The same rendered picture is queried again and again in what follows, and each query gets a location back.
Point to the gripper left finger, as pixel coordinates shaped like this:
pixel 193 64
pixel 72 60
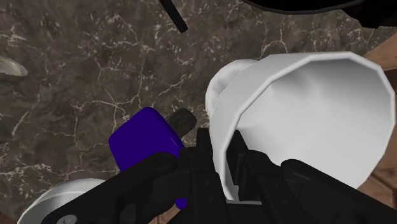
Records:
pixel 130 189

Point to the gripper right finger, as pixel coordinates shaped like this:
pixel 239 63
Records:
pixel 310 192

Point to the white mug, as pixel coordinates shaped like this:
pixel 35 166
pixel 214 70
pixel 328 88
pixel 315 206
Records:
pixel 310 118

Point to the blue bottle with grey cap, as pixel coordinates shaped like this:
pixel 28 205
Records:
pixel 142 139

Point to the white bowl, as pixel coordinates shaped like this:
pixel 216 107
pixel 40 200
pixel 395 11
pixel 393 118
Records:
pixel 52 198

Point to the pale grey dish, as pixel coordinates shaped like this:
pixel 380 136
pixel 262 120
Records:
pixel 11 69

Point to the black stick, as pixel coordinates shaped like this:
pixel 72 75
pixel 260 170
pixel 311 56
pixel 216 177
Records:
pixel 175 17

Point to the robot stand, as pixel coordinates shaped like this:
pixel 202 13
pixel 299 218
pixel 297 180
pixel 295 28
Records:
pixel 378 12

